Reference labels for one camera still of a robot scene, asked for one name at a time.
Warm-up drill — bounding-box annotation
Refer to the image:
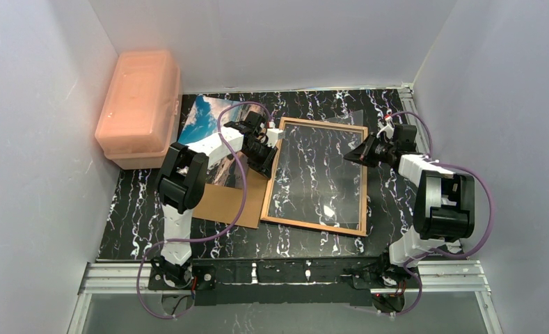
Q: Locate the beach landscape photo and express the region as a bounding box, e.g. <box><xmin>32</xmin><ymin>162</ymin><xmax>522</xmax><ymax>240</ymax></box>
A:
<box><xmin>177</xmin><ymin>95</ymin><xmax>268</xmax><ymax>187</ymax></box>

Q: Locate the clear acrylic sheet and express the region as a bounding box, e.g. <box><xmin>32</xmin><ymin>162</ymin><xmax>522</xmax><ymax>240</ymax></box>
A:
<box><xmin>267</xmin><ymin>110</ymin><xmax>369</xmax><ymax>232</ymax></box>

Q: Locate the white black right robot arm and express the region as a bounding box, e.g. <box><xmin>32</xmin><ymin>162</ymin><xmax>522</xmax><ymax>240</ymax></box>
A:
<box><xmin>344</xmin><ymin>125</ymin><xmax>475</xmax><ymax>267</ymax></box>

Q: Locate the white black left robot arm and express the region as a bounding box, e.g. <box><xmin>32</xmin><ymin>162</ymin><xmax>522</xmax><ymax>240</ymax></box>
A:
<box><xmin>156</xmin><ymin>111</ymin><xmax>284</xmax><ymax>266</ymax></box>

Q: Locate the brown fibreboard backing board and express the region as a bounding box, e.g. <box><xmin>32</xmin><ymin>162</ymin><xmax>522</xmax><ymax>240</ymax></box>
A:
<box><xmin>190</xmin><ymin>138</ymin><xmax>285</xmax><ymax>230</ymax></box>

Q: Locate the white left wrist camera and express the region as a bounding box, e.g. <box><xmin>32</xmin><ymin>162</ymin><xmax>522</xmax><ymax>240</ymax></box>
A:
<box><xmin>263</xmin><ymin>128</ymin><xmax>285</xmax><ymax>148</ymax></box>

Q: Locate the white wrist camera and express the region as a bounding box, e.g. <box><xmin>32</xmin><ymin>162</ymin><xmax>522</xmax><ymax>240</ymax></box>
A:
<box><xmin>376</xmin><ymin>115</ymin><xmax>395</xmax><ymax>142</ymax></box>
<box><xmin>263</xmin><ymin>128</ymin><xmax>285</xmax><ymax>148</ymax></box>

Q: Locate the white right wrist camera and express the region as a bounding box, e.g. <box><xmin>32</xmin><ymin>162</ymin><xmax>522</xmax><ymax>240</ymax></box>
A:
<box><xmin>376</xmin><ymin>115</ymin><xmax>395</xmax><ymax>142</ymax></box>

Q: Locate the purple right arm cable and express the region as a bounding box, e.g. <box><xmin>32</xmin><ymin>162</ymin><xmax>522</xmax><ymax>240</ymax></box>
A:
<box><xmin>388</xmin><ymin>110</ymin><xmax>496</xmax><ymax>316</ymax></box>

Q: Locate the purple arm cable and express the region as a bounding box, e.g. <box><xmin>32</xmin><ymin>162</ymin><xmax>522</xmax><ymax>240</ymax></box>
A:
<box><xmin>136</xmin><ymin>101</ymin><xmax>275</xmax><ymax>320</ymax></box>
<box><xmin>388</xmin><ymin>110</ymin><xmax>496</xmax><ymax>316</ymax></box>

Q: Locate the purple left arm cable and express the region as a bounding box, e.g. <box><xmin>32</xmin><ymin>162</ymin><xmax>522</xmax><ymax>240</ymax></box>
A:
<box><xmin>136</xmin><ymin>101</ymin><xmax>275</xmax><ymax>320</ymax></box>

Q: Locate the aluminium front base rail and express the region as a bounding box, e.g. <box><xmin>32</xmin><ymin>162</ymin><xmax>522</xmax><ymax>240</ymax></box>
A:
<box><xmin>68</xmin><ymin>257</ymin><xmax>502</xmax><ymax>333</ymax></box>

